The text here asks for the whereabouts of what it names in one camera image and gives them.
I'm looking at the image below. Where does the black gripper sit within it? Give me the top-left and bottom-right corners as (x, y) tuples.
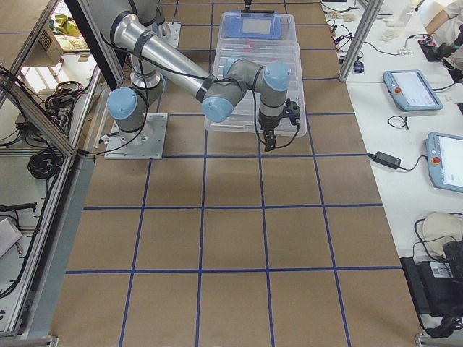
(260, 122), (279, 151)

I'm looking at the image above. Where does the clear plastic box lid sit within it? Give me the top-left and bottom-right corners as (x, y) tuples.
(203, 38), (309, 138)

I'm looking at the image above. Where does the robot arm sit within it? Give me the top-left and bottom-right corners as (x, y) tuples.
(89, 1), (300, 152)
(129, 0), (171, 39)

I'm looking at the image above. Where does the clear plastic storage box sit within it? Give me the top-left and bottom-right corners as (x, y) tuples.
(218, 11), (297, 40)

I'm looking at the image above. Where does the blue plastic tray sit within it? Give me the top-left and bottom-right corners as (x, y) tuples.
(221, 12), (282, 40)

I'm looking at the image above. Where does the cardboard box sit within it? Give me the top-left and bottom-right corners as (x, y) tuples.
(38, 14), (90, 53)

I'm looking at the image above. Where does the black power adapter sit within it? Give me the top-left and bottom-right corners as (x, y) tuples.
(367, 151), (401, 170)

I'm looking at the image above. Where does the blue teach pendant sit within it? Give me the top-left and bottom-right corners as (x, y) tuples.
(425, 132), (462, 192)
(383, 70), (443, 112)

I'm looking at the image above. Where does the person in white coat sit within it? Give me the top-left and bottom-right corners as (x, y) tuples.
(425, 0), (462, 81)

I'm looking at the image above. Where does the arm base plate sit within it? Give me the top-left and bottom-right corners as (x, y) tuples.
(158, 22), (182, 48)
(103, 113), (168, 160)

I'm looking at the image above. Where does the black box latch handle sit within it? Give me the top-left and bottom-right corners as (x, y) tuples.
(241, 9), (277, 14)

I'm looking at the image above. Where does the black cable coil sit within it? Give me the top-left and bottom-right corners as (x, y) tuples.
(388, 114), (410, 131)

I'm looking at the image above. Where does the aluminium frame post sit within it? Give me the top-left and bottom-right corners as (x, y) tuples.
(339, 0), (383, 82)

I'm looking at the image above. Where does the black cable bundle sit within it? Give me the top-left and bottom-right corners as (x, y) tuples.
(27, 148), (59, 181)

